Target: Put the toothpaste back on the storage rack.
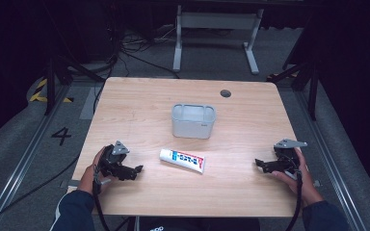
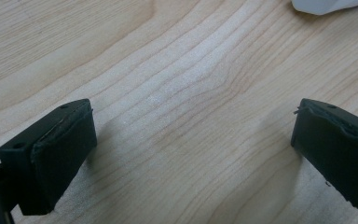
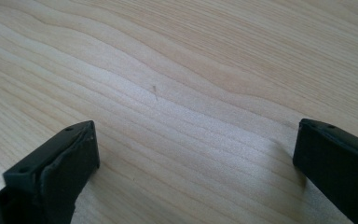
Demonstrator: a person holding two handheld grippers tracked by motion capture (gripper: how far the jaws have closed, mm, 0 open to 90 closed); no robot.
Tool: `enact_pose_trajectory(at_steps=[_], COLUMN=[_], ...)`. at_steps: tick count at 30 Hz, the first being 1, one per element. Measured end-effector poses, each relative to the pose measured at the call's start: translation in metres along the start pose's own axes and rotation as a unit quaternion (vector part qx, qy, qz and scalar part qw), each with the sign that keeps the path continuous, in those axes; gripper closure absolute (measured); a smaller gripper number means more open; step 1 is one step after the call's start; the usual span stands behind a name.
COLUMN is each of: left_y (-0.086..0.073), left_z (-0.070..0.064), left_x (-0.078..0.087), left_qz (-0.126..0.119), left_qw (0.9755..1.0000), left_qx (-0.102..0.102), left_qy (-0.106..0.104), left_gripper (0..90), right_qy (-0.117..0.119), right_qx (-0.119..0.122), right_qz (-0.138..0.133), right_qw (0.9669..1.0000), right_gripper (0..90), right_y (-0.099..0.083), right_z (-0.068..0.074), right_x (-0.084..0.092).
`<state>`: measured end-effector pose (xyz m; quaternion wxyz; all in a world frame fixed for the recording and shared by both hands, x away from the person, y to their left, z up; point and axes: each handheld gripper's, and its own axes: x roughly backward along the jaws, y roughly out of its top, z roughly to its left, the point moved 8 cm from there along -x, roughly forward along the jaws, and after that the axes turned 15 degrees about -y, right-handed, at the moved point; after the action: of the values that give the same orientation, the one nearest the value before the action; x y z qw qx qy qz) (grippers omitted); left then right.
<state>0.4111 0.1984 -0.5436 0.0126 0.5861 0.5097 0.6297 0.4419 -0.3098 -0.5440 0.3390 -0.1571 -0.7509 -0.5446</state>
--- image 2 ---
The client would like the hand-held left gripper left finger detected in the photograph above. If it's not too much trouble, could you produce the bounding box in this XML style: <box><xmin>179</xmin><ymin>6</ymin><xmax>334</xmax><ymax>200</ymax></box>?
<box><xmin>0</xmin><ymin>98</ymin><xmax>98</xmax><ymax>217</ymax></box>

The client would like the white plastic object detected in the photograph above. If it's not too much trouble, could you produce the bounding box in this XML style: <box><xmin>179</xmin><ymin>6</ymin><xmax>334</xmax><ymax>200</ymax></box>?
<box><xmin>290</xmin><ymin>0</ymin><xmax>358</xmax><ymax>16</ymax></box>

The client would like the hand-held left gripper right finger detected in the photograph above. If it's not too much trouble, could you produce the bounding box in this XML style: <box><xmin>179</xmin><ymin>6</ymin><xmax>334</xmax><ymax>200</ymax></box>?
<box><xmin>290</xmin><ymin>98</ymin><xmax>358</xmax><ymax>217</ymax></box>

